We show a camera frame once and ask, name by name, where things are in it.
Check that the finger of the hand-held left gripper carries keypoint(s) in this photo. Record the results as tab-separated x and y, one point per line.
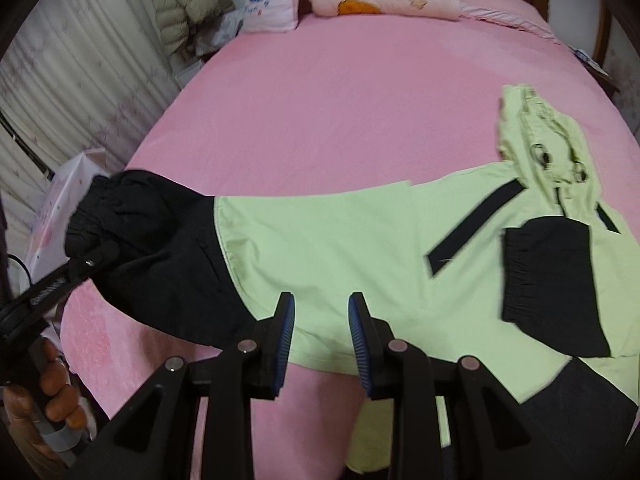
95	260

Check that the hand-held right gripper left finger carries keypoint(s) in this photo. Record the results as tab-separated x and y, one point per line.
285	340

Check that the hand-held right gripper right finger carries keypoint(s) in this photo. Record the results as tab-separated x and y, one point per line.
359	340

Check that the green and black jacket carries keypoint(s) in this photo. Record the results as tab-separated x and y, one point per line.
325	240

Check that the person's left hand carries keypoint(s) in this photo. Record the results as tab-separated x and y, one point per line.
55	385

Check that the white patterned curtain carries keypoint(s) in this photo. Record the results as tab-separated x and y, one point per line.
75	70

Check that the pink bed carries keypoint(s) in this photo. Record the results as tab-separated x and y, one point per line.
325	110

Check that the beige puffer jacket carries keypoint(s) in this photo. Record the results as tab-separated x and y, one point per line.
185	0

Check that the pink ruffled pillow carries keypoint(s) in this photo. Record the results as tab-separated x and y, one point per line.
510	20

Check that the white paper sheets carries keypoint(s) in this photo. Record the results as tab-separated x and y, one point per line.
590	60

